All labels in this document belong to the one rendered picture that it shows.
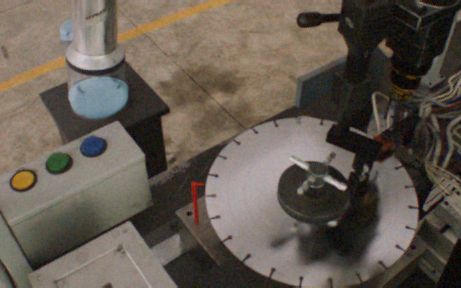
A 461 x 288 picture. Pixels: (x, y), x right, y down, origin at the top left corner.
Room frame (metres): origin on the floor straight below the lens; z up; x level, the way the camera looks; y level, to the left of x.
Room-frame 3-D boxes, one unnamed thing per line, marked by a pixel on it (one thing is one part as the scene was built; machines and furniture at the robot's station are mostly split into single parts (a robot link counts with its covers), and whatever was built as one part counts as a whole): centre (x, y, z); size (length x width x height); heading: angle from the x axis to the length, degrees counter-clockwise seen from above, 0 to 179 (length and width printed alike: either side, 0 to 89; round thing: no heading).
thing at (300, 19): (0.54, -0.13, 1.21); 0.08 x 0.06 x 0.03; 126
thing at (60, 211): (0.56, 0.29, 0.82); 0.28 x 0.11 x 0.15; 126
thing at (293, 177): (0.47, -0.13, 0.96); 0.11 x 0.11 x 0.03
